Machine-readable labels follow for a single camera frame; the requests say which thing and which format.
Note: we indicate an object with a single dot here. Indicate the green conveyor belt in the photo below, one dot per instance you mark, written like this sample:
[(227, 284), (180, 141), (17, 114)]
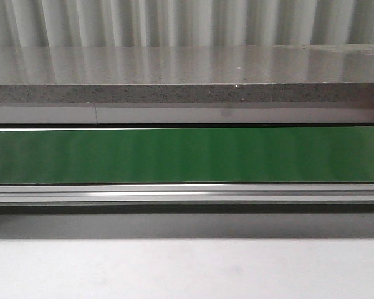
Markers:
[(305, 164)]

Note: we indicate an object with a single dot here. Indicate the grey granite counter ledge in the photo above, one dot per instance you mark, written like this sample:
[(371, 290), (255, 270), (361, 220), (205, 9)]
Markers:
[(215, 86)]

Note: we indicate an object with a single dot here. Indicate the white pleated curtain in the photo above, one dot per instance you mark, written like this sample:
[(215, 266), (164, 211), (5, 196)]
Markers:
[(185, 23)]

